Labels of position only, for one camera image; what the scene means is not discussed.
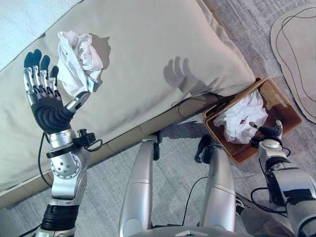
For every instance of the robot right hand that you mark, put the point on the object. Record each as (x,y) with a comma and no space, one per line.
(270,132)

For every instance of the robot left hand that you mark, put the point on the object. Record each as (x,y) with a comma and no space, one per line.
(47,113)

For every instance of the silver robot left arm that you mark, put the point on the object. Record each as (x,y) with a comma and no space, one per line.
(67,172)

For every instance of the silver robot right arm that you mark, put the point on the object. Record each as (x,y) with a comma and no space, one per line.
(293,182)

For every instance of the brown wicker basket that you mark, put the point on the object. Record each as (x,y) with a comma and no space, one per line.
(279,108)

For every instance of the white garment with red print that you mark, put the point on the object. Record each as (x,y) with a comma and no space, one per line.
(239,121)

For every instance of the beige rug with black lines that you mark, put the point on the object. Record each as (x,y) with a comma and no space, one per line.
(296,61)

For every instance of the silver robot right leg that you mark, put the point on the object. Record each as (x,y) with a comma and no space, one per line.
(219,187)

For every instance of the silver robot leg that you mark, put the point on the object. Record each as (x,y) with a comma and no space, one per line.
(219,187)
(139,187)

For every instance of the person's shoe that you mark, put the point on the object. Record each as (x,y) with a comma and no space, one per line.
(239,206)

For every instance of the white textured blanket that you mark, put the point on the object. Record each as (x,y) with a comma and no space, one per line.
(27,22)

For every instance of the beige sofa base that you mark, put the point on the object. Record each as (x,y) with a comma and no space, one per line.
(148,126)

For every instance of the beige sofa cushion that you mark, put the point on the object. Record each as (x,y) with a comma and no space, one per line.
(138,56)

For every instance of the silver robot left leg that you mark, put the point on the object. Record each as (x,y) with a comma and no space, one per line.
(139,187)

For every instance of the grey robot torso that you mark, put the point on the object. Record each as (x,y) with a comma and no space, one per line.
(190,232)

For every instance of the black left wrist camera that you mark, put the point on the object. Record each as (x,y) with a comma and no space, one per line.
(85,139)

